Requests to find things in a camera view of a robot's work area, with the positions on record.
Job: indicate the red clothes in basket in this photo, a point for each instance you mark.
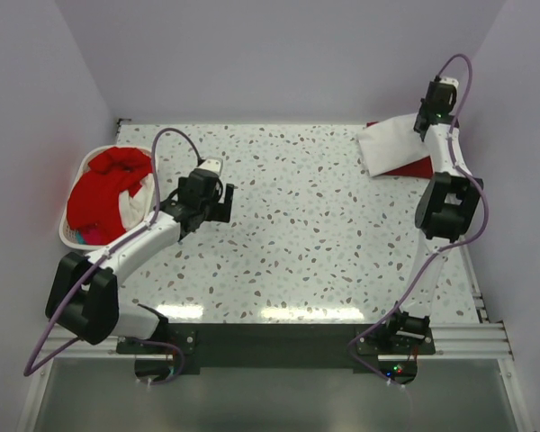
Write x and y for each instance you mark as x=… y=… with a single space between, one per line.
x=101 y=193

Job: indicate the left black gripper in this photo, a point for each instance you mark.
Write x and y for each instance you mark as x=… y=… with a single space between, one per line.
x=220 y=211

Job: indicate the aluminium frame rail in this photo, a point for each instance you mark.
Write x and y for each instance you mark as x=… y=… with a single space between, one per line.
x=474 y=341

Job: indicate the white clothes in basket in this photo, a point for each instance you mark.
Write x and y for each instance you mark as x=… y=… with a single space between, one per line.
x=133 y=209

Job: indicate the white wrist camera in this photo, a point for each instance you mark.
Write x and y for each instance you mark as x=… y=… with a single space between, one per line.
x=212 y=164
x=450 y=81

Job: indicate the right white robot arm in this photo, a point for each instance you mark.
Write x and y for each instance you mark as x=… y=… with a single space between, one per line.
x=443 y=215

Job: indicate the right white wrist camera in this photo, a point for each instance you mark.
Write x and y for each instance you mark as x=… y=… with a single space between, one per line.
x=450 y=81

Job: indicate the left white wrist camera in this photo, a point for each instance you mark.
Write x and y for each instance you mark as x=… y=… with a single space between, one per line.
x=212 y=164

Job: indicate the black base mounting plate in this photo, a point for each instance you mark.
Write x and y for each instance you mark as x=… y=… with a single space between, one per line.
x=191 y=348

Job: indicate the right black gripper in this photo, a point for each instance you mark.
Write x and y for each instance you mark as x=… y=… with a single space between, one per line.
x=423 y=106

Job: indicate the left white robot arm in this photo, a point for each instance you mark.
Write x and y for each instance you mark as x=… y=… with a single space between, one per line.
x=84 y=298

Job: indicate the white t shirt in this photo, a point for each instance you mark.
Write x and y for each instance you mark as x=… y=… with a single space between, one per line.
x=391 y=144

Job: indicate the folded red t shirt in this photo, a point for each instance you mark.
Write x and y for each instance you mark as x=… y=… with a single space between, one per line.
x=414 y=168

